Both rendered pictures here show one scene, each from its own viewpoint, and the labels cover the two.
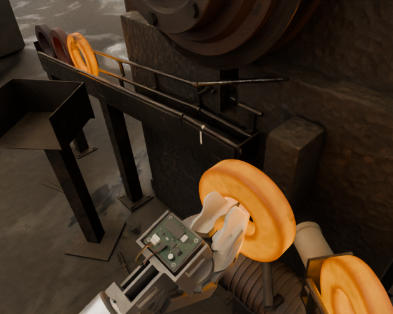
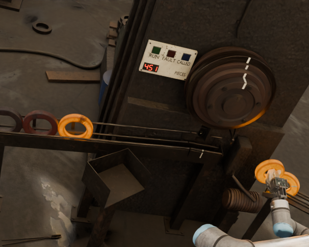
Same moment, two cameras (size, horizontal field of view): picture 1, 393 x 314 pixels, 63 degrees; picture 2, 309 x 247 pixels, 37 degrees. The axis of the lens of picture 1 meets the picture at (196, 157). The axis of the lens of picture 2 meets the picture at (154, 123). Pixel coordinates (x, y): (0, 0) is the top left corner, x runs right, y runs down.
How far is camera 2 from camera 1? 2.34 m
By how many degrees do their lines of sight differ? 52
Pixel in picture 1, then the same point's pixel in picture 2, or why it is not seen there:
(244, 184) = (278, 164)
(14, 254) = not seen: outside the picture
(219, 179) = (269, 165)
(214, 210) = (271, 173)
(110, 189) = (58, 219)
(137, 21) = (145, 106)
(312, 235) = not seen: hidden behind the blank
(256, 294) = (244, 202)
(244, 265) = (236, 195)
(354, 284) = (289, 176)
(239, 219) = (277, 172)
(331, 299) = not seen: hidden behind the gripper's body
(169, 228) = (279, 179)
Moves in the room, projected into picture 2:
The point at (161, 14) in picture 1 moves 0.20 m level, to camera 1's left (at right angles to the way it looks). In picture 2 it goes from (226, 121) to (208, 136)
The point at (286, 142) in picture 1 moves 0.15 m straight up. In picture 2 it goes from (247, 147) to (259, 128)
